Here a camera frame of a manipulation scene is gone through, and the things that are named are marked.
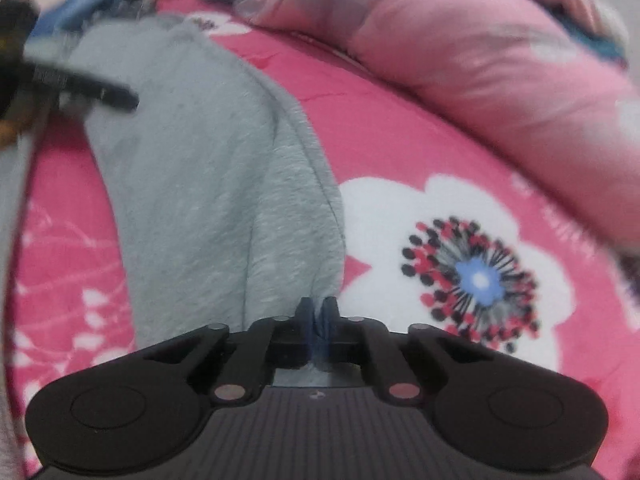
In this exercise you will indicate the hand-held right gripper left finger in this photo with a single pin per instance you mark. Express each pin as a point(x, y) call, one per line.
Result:
point(306, 321)

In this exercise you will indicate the grey pants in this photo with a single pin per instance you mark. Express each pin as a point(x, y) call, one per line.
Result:
point(200, 185)

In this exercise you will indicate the blue striped cloth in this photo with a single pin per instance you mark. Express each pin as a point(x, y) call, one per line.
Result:
point(85, 5)

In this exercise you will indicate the pink grey quilt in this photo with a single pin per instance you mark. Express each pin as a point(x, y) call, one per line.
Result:
point(475, 60)

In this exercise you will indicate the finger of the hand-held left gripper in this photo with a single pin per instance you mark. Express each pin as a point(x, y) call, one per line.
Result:
point(105, 92)

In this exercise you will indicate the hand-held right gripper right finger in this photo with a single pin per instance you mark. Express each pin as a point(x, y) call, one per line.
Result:
point(330, 321)

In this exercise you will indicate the pink floral blanket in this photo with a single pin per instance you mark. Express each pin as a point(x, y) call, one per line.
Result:
point(400, 150)

